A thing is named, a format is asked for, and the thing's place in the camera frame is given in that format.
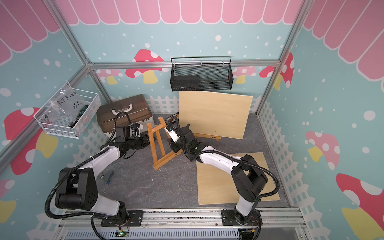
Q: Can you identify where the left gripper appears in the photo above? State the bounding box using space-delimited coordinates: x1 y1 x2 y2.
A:
125 133 156 150

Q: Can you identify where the wooden easel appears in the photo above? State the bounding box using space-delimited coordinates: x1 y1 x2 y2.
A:
147 117 183 171
194 133 222 142

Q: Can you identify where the plywood board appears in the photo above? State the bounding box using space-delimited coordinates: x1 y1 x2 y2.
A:
179 91 253 140
196 153 281 206

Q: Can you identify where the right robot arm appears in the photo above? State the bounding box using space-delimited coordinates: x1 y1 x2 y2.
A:
165 116 280 225

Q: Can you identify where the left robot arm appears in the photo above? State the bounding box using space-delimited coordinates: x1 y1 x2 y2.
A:
45 120 150 226

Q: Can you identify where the black bit set case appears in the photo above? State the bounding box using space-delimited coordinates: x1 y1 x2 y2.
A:
166 112 179 121

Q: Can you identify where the brown lid tool box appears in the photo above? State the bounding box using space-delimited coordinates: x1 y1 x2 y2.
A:
97 95 155 137

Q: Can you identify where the black box in basket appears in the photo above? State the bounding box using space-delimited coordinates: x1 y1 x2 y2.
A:
170 76 200 92

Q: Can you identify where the clear plastic bag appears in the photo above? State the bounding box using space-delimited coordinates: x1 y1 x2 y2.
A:
43 83 88 127

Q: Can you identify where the black mesh wall basket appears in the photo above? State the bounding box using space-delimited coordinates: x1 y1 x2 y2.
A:
171 56 234 92

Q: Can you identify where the white wire wall basket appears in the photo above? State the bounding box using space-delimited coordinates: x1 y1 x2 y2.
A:
34 82 101 139

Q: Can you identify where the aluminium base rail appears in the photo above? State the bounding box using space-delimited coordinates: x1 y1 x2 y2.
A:
54 208 311 240

